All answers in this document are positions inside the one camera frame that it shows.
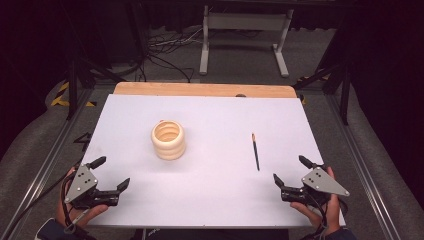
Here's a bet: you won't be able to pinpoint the black tripod stand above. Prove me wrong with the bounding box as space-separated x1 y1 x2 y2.
59 0 128 122
292 61 352 127

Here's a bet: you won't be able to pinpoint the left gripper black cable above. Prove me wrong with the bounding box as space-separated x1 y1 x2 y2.
0 159 88 240

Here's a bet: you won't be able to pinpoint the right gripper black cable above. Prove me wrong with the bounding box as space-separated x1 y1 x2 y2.
303 192 334 240

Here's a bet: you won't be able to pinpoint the person's left hand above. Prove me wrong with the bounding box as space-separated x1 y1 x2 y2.
55 166 110 230

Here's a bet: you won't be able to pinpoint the grey metal stand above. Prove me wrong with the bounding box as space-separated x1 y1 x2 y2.
198 4 295 79

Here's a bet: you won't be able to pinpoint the person's right hand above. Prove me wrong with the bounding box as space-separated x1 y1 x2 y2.
289 166 342 236

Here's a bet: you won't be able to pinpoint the black floor cables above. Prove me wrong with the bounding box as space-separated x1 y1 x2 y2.
134 26 263 84

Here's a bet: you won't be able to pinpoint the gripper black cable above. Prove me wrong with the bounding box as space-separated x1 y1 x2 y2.
0 159 88 240
303 192 334 240

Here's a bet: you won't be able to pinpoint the black pencil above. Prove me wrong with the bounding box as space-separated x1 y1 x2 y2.
251 132 261 172

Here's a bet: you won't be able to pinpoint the white table board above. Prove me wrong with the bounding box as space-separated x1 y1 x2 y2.
79 93 346 230

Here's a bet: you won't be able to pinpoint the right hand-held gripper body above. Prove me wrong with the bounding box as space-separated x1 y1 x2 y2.
280 166 351 206

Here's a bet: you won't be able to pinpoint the cream ribbed cup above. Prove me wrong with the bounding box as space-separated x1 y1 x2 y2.
150 119 187 161

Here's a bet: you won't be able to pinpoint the yellow black hazard tape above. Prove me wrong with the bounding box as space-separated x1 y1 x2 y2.
295 75 331 106
49 81 98 108

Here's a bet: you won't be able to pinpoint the aluminium rail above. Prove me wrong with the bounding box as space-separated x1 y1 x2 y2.
324 93 399 240
0 87 96 240

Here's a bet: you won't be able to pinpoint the wooden table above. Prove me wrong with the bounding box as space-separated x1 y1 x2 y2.
113 81 298 99

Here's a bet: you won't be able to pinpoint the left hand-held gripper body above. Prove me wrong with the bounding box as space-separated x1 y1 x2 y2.
63 164 120 211

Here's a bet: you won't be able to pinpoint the black triangular bracket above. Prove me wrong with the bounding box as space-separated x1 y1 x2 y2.
73 131 93 153

